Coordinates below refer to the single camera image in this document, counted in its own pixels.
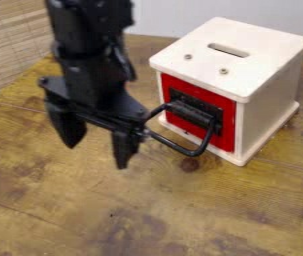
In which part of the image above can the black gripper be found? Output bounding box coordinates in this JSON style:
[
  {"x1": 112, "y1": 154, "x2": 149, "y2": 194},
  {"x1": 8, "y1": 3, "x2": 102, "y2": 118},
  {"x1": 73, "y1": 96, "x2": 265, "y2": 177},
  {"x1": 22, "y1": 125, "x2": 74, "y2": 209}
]
[{"x1": 38, "y1": 53, "x2": 149, "y2": 169}]

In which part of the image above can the red drawer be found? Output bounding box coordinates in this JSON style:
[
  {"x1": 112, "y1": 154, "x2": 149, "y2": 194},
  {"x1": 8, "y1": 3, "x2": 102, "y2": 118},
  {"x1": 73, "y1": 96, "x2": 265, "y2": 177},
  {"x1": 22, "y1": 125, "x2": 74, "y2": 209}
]
[{"x1": 160, "y1": 73, "x2": 236, "y2": 152}]

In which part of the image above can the black metal drawer handle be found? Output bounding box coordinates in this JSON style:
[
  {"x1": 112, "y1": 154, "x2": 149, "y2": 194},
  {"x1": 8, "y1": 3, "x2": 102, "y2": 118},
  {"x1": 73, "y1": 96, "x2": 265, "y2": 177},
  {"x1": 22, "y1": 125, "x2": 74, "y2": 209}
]
[{"x1": 145, "y1": 88, "x2": 223, "y2": 157}]

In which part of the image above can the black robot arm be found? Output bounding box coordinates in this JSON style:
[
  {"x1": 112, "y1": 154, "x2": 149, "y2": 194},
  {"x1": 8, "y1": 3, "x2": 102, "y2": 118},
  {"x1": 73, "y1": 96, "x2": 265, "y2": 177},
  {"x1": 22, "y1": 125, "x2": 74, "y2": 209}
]
[{"x1": 38, "y1": 0, "x2": 148, "y2": 169}]

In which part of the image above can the white wooden box cabinet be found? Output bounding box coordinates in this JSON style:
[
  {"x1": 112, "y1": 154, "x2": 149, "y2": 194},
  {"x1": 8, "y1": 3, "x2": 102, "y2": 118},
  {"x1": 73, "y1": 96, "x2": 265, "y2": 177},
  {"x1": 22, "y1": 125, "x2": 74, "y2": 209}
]
[{"x1": 149, "y1": 17, "x2": 303, "y2": 166}]

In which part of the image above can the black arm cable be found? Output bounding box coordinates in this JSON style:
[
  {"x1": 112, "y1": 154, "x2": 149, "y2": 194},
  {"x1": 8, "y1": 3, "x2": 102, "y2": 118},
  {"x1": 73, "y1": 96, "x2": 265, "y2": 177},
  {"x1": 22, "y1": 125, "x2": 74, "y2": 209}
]
[{"x1": 108, "y1": 33, "x2": 137, "y2": 82}]

